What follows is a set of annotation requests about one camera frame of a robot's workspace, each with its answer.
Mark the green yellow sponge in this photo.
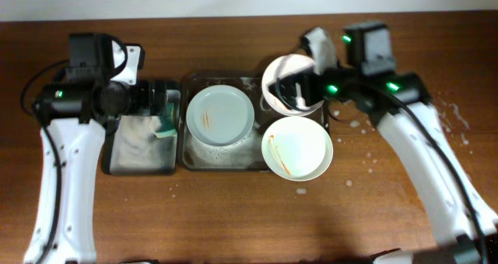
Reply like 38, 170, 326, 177
154, 103, 177, 139

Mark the white plate with sauce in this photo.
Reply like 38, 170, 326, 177
261, 116, 334, 181

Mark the light blue plate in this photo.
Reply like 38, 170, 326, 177
186, 85, 255, 146

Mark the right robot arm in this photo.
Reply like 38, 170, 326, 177
268, 21, 497, 263

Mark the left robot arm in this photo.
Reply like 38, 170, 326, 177
24, 33, 181, 263

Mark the small black soapy tray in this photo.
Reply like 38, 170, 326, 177
101, 85, 181, 176

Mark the large black wash tray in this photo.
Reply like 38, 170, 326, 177
177, 72, 331, 172

